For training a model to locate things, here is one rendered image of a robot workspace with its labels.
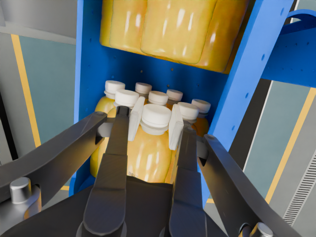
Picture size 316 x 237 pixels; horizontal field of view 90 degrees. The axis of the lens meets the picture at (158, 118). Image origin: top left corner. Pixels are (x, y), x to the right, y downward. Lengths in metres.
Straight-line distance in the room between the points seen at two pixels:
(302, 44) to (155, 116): 0.56
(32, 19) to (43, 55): 1.06
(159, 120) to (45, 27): 0.58
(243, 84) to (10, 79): 1.88
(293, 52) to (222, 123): 0.53
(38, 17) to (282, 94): 1.68
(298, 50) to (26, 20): 0.81
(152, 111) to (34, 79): 1.65
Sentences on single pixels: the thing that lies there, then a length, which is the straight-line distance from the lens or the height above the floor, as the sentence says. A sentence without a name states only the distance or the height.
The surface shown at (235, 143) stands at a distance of 1.53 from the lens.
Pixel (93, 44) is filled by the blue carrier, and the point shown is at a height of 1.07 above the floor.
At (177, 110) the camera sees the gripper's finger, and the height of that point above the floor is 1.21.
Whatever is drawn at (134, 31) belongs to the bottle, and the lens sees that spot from 0.23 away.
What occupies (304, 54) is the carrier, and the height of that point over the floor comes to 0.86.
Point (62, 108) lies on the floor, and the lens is 1.72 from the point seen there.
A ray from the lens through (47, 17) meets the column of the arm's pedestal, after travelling 0.72.
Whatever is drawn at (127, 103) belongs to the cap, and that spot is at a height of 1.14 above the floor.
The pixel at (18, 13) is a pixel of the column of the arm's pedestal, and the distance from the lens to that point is 0.63.
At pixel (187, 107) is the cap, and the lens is 0.26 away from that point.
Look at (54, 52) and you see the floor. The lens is 1.65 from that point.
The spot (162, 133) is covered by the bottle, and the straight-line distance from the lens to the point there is 0.21.
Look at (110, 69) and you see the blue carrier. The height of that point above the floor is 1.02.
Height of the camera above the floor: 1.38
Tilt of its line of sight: 70 degrees down
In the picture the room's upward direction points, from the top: 174 degrees counter-clockwise
